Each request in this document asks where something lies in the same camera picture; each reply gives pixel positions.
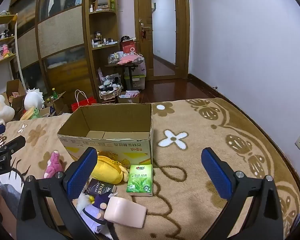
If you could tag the green tissue pack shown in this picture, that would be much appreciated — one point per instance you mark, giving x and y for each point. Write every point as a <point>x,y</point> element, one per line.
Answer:
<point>140,180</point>

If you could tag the purple haired plush doll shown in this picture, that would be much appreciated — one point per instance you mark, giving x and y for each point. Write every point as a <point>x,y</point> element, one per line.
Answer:
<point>95,212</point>

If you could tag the white curved pole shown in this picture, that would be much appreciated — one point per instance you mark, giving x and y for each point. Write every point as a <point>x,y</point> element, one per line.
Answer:
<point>17,50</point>

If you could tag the small carton of packets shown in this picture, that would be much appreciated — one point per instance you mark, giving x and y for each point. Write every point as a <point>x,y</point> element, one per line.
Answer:
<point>128,98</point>

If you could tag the green glass bottle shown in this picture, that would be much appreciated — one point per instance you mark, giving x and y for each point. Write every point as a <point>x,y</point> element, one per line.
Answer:
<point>54,93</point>

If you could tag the beige floral blanket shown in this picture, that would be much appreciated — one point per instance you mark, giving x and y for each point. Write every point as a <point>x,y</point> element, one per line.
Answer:
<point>190,205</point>

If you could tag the cardboard box with bottles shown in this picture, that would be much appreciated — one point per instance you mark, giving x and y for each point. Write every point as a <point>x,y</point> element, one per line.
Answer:
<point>56,103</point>

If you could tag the picture frame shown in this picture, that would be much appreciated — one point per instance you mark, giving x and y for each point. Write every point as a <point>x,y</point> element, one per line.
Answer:
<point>102,1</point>

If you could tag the row of small figurines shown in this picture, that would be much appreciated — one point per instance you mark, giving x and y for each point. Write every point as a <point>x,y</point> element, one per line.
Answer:
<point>0,33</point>

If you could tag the wooden door with glass panel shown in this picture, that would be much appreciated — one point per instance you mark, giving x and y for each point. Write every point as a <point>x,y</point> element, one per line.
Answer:
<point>182,30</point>

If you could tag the red paper bag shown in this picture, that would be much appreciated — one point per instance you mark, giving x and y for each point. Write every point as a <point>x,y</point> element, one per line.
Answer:
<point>83,102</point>

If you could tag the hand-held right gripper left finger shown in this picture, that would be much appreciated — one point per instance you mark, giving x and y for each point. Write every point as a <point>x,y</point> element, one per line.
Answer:
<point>82,172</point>

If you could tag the tall brown cardboard box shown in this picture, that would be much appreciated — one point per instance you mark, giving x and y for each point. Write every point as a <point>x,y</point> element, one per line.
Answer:
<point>13,87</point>

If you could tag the yellow plush toy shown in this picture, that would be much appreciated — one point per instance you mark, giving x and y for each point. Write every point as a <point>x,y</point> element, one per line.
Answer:
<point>107,170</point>

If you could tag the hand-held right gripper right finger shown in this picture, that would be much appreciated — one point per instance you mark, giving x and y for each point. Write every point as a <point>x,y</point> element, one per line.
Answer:
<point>217,175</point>

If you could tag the wooden corner shelf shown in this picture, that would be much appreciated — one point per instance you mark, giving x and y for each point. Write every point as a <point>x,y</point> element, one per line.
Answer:
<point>88,55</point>

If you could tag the wicker basket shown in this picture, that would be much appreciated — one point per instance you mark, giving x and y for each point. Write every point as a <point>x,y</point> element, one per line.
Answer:
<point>110,93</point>

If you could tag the striped clothes pile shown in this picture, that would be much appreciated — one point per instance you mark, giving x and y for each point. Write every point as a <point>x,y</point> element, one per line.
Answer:
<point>110,81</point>

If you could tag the pink cloth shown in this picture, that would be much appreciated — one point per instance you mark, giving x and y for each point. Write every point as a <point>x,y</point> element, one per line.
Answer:
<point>128,58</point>

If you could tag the pink plush toy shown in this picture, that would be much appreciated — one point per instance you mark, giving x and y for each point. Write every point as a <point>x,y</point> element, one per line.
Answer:
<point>52,165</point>

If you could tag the white fluffy plush yellow pompoms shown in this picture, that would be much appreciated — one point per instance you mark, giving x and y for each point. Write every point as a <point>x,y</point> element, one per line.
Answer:
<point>83,200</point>

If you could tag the small dark side table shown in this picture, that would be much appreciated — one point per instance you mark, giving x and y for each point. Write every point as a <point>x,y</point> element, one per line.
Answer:
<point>120,65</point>

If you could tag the green frog toy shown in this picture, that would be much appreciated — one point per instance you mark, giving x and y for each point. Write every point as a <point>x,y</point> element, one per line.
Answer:
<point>35,112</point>

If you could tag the red gift box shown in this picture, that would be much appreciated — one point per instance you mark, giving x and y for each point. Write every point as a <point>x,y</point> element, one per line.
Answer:
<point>127,46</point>

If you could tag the yellow wall shelf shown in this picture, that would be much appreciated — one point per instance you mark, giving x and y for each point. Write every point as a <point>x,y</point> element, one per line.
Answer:
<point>2,18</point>

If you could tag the black tissue pack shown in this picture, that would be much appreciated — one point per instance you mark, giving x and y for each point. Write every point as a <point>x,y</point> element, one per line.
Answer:
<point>98,187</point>

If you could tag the wooden wardrobe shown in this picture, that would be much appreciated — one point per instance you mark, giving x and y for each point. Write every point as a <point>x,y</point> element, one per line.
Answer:
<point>60,35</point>

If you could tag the clear plastic storage bin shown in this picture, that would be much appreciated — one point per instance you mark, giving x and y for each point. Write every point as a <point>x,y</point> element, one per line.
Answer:
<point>137,78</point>

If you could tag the white spiky plush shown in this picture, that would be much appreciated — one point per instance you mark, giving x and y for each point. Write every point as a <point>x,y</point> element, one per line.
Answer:
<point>33,98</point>

